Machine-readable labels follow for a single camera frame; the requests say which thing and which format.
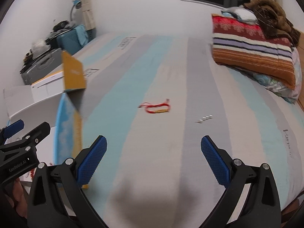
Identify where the brown fuzzy blanket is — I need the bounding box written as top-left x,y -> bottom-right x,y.
243,0 -> 301,46

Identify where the striped bed sheet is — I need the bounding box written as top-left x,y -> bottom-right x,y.
70,33 -> 303,227

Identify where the white grey pillow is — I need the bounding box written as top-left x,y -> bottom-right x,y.
221,7 -> 258,25

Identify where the grey suitcase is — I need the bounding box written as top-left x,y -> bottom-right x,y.
20,48 -> 62,85

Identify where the blue desk lamp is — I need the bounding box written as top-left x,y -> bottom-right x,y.
70,0 -> 82,24

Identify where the wooden headboard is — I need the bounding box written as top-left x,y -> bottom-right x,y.
294,30 -> 304,112

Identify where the striped folded quilt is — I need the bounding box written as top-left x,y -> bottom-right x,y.
212,14 -> 296,90

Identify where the teal suitcase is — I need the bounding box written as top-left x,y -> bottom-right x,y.
56,25 -> 89,55

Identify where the floral pillow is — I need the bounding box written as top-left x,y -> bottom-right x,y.
246,47 -> 302,104

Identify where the yellow blue cardboard box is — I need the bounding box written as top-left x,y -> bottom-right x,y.
2,50 -> 90,191

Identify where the left hand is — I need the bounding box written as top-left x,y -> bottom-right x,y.
1,178 -> 28,219

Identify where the red cord gold tube bracelet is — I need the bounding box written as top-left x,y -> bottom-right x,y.
138,98 -> 171,114

